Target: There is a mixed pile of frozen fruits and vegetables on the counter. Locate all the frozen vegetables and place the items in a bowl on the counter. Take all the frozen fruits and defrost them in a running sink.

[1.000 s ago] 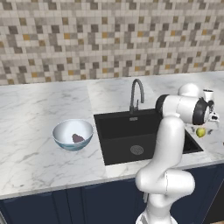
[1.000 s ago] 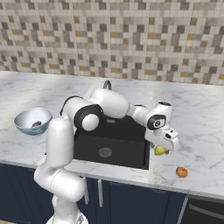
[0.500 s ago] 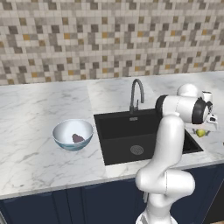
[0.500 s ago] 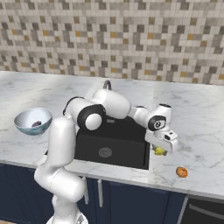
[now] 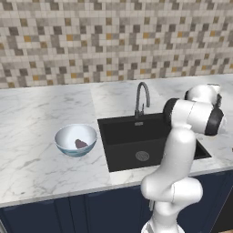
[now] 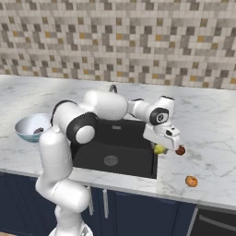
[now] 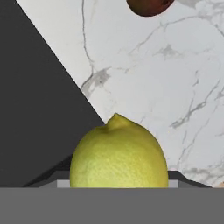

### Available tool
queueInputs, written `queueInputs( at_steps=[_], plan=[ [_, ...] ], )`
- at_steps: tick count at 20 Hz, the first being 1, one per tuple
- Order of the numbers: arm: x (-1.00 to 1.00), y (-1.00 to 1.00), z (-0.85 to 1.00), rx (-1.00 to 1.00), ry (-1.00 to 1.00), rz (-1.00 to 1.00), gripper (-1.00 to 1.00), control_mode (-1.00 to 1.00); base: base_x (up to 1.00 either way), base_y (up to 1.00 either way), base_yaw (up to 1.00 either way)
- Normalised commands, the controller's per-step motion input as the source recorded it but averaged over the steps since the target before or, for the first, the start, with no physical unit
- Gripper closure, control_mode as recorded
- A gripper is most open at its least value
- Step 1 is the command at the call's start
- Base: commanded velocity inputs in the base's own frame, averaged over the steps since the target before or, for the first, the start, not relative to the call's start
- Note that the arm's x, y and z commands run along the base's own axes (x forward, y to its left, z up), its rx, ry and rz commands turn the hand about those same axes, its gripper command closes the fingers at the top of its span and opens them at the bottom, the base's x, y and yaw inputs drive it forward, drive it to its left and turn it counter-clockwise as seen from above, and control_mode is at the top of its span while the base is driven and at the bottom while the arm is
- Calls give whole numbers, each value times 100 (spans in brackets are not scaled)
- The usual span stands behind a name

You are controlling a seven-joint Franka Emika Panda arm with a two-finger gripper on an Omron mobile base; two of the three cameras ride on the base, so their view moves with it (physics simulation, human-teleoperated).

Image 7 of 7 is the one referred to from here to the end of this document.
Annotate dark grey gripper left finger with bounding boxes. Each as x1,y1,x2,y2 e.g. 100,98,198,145
24,153,74,189

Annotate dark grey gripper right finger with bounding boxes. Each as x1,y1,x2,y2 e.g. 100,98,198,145
167,170,213,189

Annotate yellow-green lemon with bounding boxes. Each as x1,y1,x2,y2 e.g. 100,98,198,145
69,112,170,189

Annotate reddish-brown round fruit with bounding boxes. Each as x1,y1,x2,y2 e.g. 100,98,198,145
125,0,176,18

